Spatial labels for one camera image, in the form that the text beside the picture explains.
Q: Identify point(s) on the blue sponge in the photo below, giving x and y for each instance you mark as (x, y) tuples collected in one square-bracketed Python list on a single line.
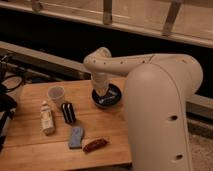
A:
[(76, 137)]

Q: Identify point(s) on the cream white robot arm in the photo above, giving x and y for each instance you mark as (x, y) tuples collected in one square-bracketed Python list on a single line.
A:
[(155, 93)]

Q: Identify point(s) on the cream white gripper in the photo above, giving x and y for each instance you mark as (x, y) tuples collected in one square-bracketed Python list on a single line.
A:
[(101, 88)]

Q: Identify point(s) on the small white bottle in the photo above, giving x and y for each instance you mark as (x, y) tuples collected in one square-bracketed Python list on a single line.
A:
[(47, 122)]

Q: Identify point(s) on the clear plastic cup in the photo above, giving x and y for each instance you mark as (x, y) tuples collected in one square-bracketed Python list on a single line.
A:
[(57, 95)]

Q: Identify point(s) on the metal window rail frame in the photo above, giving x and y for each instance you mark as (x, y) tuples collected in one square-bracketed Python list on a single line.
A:
[(187, 21)]

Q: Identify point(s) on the brown red snack bar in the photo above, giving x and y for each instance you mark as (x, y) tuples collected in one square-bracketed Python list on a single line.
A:
[(94, 145)]

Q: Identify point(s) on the black bowl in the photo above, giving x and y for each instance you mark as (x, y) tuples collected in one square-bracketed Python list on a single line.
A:
[(111, 98)]

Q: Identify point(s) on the black equipment at left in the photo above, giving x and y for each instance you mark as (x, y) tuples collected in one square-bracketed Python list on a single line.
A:
[(7, 103)]

